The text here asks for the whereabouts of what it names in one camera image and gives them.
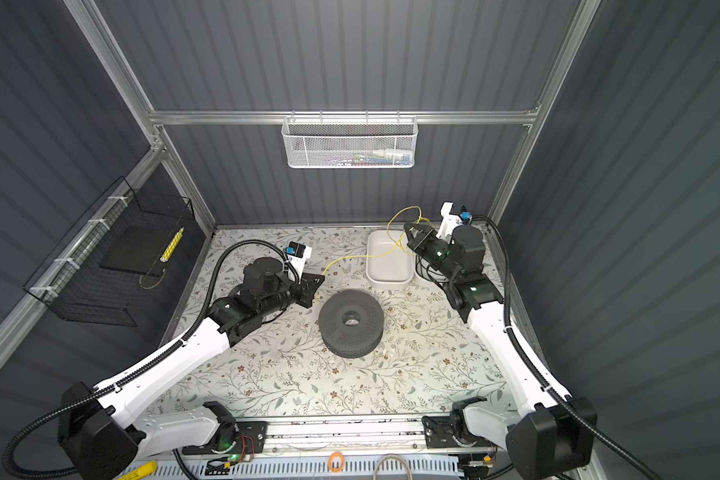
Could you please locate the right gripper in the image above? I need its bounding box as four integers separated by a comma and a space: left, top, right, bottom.
406, 221, 458, 285

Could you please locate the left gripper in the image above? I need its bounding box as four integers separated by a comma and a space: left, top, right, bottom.
259, 271, 324, 320

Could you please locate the yellow cable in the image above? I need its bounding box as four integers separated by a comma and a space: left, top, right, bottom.
311, 206, 430, 301

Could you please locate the dark grey cable spool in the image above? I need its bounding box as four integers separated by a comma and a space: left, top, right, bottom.
318, 290, 385, 359

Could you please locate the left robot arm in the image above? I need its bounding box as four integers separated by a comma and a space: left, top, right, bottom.
1, 239, 325, 479

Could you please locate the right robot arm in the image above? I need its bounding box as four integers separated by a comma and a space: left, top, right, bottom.
403, 212, 658, 479

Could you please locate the left white tray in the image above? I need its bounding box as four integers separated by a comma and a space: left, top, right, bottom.
366, 230, 414, 290

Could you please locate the black foam pad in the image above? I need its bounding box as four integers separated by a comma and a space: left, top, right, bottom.
99, 226, 172, 277

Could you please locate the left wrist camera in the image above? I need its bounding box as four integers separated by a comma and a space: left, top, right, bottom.
285, 241, 312, 278

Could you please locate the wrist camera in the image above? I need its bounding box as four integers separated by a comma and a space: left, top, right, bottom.
437, 202, 472, 240
285, 241, 312, 278

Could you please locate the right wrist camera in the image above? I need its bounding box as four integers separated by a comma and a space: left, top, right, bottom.
437, 202, 472, 240

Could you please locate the white wire mesh basket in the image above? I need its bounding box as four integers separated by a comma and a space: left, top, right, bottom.
281, 117, 419, 169

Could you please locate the black wire basket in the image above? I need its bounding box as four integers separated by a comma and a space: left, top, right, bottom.
24, 177, 195, 327

